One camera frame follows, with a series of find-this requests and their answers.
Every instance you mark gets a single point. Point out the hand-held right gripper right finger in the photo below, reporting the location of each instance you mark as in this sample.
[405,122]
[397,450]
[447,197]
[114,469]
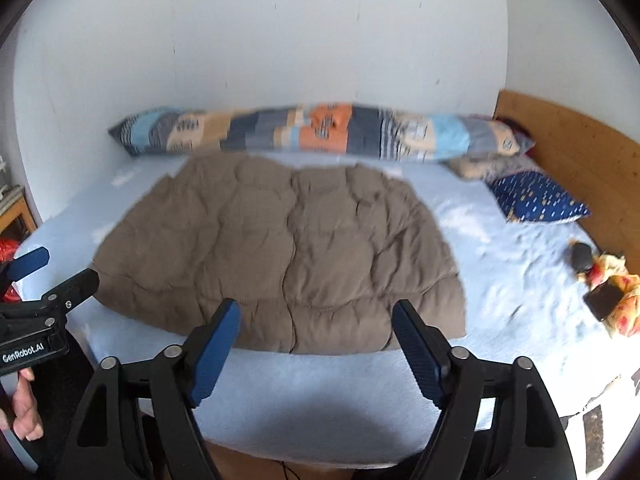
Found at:
[417,355]

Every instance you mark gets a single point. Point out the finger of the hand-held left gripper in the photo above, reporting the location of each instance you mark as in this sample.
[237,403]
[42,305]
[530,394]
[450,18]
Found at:
[75,287]
[30,261]

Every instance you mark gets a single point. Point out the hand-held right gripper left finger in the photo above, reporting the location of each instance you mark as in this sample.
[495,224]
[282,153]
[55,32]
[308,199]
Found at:
[215,355]

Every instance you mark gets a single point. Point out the brown puffer jacket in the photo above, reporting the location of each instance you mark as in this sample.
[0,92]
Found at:
[280,245]

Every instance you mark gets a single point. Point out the person's left hand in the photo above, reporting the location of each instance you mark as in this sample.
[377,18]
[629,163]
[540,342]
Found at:
[25,410]

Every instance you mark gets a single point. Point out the red bag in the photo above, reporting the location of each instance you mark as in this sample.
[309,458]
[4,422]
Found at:
[7,250]

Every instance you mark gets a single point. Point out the wooden shelf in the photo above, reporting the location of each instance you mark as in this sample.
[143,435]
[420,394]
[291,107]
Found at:
[15,210]

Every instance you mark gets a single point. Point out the light blue cloud bed sheet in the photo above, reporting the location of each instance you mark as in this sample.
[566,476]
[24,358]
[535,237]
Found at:
[510,285]

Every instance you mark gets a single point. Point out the black pouch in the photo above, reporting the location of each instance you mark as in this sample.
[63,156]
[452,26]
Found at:
[581,257]

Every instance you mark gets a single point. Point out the black phone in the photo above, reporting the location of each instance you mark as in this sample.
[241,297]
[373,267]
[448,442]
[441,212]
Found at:
[604,302]

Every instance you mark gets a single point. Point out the navy patterned pillow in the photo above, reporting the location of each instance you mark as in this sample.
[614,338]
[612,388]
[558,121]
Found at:
[537,197]

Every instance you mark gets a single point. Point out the beige pillow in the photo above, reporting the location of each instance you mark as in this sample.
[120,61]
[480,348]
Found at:
[490,166]

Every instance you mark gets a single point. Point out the yellow floral cloth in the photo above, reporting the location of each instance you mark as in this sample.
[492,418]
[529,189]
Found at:
[627,310]

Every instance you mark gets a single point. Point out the patchwork quilt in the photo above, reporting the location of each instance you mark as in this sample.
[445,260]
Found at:
[325,130]

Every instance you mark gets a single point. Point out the wooden headboard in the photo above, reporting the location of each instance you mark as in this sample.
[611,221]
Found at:
[580,150]

